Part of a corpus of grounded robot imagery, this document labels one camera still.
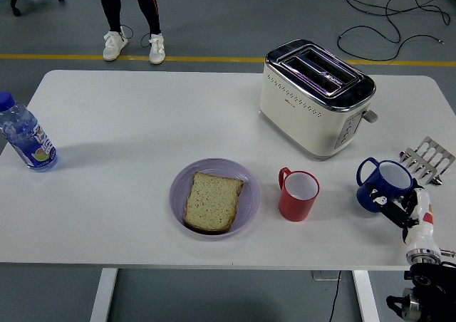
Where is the cream and chrome toaster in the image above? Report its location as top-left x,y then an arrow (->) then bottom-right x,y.
259,38 -> 379,162

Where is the silver metal toast rack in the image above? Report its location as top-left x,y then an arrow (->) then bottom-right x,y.
398,135 -> 456,186

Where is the purple plastic plate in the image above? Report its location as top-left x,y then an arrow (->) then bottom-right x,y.
168,157 -> 261,242

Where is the person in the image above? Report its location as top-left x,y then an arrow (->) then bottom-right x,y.
94,0 -> 167,66

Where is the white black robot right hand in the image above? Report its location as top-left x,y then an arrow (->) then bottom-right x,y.
363,179 -> 440,257

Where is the black floor cable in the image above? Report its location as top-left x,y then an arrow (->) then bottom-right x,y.
326,0 -> 456,62

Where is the red enamel cup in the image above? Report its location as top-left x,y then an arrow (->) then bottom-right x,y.
277,166 -> 321,222

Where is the slice of bread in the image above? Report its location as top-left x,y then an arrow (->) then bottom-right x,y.
182,171 -> 245,235

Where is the thin black hanging cable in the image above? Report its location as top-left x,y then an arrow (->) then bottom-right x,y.
327,270 -> 342,322

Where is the grey box under table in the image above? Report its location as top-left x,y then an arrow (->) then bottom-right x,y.
312,270 -> 342,282

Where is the blue enamel cup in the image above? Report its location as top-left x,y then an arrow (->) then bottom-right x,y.
356,157 -> 415,214

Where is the thin black looped cable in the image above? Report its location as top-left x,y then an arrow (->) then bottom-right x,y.
119,25 -> 154,48

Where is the white table leg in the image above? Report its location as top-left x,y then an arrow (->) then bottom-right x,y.
89,267 -> 118,322
352,269 -> 380,322

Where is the clear water bottle blue cap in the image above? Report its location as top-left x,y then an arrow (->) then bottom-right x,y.
0,91 -> 59,173

